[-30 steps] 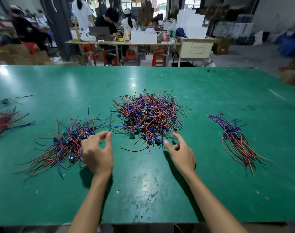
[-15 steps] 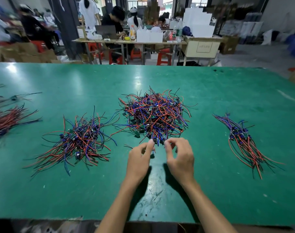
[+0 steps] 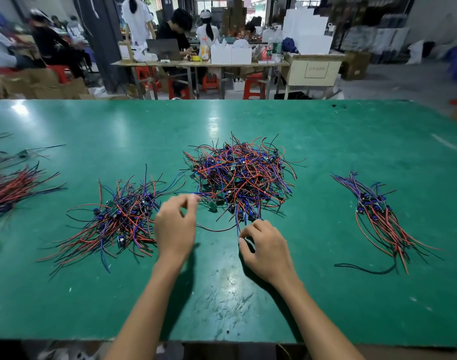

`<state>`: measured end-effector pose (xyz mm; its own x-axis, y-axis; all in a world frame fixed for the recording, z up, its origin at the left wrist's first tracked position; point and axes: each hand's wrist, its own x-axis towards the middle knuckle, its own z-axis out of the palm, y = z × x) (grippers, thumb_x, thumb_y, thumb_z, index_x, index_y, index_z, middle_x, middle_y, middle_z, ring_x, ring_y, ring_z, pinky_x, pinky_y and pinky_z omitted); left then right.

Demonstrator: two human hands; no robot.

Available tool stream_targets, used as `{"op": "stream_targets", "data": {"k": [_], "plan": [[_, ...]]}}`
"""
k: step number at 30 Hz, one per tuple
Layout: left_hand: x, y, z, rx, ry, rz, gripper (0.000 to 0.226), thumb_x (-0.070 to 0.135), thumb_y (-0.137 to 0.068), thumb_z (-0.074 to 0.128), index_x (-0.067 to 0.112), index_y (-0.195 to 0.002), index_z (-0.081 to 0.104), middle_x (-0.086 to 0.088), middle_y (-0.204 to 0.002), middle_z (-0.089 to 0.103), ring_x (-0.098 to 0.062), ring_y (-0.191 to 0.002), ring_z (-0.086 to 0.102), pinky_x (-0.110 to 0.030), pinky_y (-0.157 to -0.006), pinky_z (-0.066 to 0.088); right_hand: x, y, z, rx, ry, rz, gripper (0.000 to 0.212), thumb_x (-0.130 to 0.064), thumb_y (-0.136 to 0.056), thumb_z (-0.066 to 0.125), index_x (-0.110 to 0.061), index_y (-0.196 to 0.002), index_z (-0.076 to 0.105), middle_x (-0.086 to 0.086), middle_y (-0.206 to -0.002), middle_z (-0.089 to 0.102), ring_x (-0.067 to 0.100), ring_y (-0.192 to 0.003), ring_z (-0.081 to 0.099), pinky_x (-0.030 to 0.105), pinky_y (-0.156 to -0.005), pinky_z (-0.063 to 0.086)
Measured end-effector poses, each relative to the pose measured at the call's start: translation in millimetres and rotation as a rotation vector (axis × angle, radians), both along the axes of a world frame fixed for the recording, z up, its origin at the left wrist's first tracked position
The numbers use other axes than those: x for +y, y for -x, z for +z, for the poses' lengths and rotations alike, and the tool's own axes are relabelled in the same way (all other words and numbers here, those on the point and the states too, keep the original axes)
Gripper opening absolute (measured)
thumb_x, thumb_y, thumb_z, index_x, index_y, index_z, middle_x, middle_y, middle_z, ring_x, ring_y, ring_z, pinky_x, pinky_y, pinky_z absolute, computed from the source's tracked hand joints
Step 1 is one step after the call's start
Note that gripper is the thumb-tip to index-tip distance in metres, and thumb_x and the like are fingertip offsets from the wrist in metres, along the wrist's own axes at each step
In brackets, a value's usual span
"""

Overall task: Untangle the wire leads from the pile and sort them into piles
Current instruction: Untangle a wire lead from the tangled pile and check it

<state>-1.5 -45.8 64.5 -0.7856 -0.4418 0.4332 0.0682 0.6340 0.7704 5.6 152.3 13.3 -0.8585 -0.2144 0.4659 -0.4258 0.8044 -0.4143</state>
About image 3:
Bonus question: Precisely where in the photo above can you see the person's left hand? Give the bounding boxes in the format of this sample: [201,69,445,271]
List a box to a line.
[155,193,201,271]

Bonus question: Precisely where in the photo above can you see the person's right hand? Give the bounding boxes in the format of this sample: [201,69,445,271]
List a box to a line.
[238,218,297,290]

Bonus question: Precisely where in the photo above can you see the pile of wires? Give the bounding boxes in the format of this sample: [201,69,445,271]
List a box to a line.
[183,133,299,236]

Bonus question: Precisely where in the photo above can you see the small bunch of set-aside wires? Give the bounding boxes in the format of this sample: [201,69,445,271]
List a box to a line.
[332,172,443,276]

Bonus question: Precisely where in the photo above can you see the person's left forearm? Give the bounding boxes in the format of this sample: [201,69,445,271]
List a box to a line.
[104,260,188,360]

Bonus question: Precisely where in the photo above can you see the person's right forearm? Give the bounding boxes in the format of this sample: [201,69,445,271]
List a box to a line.
[274,277,366,360]

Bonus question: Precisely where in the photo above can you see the red plastic stool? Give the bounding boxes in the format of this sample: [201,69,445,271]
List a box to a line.
[243,73,268,101]
[134,65,160,98]
[47,65,70,85]
[201,73,221,92]

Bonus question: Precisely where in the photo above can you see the long wooden work table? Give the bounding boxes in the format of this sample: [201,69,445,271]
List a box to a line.
[112,58,346,101]

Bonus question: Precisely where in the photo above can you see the grey laptop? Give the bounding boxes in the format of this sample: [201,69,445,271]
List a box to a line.
[146,38,183,61]

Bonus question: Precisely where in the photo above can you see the row of white containers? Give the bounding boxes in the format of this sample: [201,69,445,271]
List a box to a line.
[209,41,254,66]

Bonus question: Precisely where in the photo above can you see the cream cabinet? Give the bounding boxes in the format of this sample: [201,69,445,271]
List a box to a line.
[281,54,346,101]

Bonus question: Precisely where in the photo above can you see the row of cardboard boxes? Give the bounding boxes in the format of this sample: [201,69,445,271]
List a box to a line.
[0,67,88,100]

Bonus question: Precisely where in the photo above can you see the dark pillar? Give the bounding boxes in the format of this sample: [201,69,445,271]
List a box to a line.
[72,0,132,93]

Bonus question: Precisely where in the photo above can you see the brown cardboard box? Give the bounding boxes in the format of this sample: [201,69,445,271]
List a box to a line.
[341,50,372,81]

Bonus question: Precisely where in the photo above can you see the stack of white boxes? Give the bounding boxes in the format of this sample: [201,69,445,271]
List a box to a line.
[283,7,333,56]

